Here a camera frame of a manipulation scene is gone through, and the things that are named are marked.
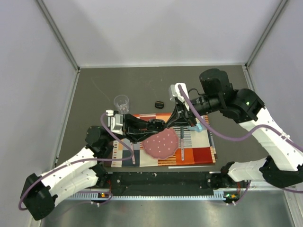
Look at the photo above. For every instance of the black earbud charging case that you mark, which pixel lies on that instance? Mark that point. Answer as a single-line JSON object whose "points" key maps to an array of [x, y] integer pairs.
{"points": [[159, 104]]}

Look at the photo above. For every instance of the white blue mug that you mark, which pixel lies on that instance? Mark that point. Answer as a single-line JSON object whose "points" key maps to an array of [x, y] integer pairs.
{"points": [[199, 127]]}

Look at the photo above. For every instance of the pink dotted plate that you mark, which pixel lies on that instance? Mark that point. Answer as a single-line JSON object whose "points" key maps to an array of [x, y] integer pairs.
{"points": [[162, 145]]}

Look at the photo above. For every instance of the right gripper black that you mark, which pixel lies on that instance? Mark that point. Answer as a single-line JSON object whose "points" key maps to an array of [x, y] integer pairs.
{"points": [[181, 116]]}

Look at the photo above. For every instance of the colourful patchwork placemat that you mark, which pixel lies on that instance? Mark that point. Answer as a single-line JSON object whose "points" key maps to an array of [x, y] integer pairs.
{"points": [[198, 148]]}

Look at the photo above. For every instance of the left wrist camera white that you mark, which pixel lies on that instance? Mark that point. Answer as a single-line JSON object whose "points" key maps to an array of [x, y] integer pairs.
{"points": [[116, 121]]}

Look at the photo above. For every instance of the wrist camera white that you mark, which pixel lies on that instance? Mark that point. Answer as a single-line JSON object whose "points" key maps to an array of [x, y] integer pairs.
{"points": [[116, 121], [174, 92]]}

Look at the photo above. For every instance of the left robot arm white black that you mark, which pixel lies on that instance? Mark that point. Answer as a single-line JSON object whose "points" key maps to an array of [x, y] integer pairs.
{"points": [[42, 193]]}

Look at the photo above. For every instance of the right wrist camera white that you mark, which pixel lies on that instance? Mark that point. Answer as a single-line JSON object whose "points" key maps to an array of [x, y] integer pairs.
{"points": [[174, 92]]}

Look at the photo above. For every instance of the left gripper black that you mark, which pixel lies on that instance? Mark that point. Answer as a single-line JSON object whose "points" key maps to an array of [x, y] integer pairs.
{"points": [[132, 126]]}

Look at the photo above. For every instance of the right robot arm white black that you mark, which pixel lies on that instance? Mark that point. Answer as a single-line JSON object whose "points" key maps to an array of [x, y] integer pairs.
{"points": [[282, 168]]}

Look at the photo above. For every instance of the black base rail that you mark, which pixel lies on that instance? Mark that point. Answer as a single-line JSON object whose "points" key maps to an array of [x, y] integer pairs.
{"points": [[165, 183]]}

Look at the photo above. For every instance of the aluminium frame profile front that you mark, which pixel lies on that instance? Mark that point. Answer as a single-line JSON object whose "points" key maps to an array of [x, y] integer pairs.
{"points": [[89, 184]]}

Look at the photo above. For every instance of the fork with pink handle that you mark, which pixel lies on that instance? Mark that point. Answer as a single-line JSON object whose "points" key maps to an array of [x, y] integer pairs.
{"points": [[132, 153]]}

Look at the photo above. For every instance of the clear plastic cup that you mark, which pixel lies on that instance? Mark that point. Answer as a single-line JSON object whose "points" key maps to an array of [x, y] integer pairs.
{"points": [[121, 102]]}

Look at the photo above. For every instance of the knife with pink handle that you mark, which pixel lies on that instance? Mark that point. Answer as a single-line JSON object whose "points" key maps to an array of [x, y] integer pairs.
{"points": [[182, 143]]}

